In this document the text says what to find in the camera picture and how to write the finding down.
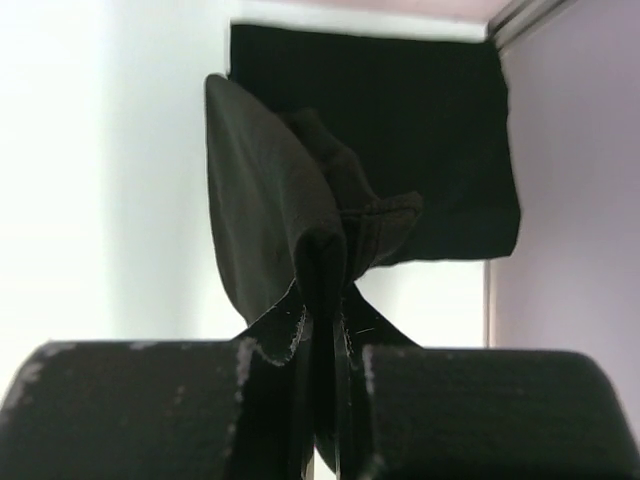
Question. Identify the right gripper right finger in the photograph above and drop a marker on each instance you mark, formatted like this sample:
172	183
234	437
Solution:
408	412

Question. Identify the folded black t shirt with logo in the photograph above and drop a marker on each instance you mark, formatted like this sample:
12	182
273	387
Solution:
423	116

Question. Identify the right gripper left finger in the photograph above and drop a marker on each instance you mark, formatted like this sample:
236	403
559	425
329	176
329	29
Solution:
234	409

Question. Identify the right vertical aluminium post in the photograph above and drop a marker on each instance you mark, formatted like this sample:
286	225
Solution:
521	17

